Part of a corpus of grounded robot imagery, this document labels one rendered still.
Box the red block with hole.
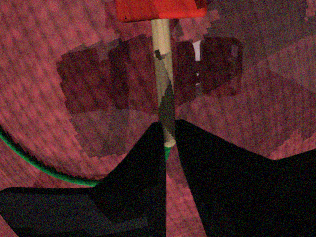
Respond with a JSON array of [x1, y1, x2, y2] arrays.
[[116, 0, 207, 22]]

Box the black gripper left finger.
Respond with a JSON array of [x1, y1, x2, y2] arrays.
[[0, 122, 166, 237]]

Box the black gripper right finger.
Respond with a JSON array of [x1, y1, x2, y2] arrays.
[[174, 119, 316, 237]]

